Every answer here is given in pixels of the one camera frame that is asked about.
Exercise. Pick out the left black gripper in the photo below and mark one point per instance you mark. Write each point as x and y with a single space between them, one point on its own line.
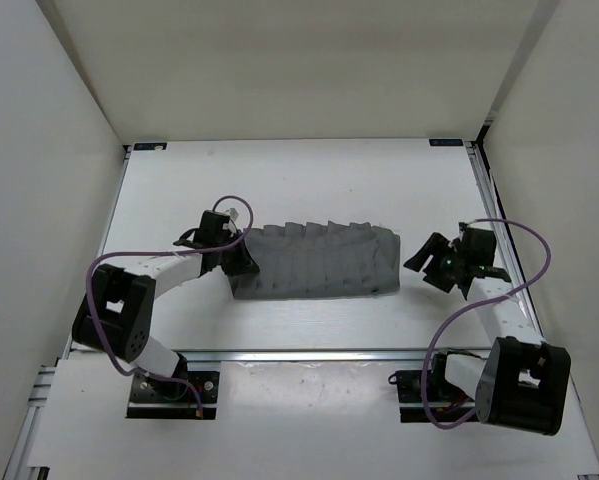
244 264

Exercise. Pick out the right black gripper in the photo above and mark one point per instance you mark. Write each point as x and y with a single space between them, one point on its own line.
436 246

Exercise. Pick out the grey pleated skirt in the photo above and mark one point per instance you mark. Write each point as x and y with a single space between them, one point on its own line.
320 261

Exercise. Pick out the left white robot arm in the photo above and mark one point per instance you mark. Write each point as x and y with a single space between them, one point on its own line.
116 313

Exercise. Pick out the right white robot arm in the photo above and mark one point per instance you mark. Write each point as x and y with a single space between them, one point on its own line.
523 381

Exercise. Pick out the right blue corner label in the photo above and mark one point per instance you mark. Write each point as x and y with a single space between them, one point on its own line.
445 142

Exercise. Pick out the blue corner label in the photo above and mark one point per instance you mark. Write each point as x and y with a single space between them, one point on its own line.
445 142
150 146

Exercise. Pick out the left blue corner label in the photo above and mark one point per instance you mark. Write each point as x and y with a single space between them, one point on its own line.
150 146

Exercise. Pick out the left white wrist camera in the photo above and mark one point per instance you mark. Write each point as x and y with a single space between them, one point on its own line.
232 215

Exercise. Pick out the aluminium table frame rail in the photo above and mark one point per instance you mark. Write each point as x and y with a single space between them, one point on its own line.
504 225

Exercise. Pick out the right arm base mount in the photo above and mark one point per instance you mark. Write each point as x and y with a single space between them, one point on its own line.
446 402

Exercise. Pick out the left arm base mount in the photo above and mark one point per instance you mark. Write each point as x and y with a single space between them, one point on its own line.
151 400

